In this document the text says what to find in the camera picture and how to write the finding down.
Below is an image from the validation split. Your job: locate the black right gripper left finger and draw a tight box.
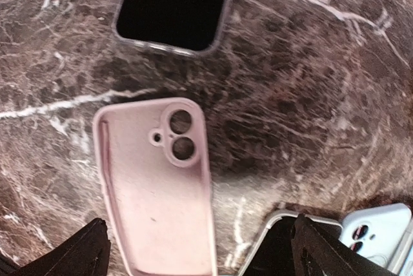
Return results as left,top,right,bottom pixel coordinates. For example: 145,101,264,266
1,218,111,276

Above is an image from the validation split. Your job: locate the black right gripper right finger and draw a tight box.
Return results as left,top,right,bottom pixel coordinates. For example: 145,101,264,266
290,213,393,275

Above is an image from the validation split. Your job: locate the black phone light-blue edge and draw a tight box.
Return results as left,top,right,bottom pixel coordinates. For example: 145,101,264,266
237,210,343,276

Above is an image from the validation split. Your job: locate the pink phone case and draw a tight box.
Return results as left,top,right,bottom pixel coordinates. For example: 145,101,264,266
93,97,217,275

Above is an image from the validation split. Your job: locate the clear magsafe phone case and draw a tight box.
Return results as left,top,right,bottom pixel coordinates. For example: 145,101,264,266
111,0,239,57

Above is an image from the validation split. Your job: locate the light blue phone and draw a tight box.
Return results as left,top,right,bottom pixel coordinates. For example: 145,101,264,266
339,203,412,275

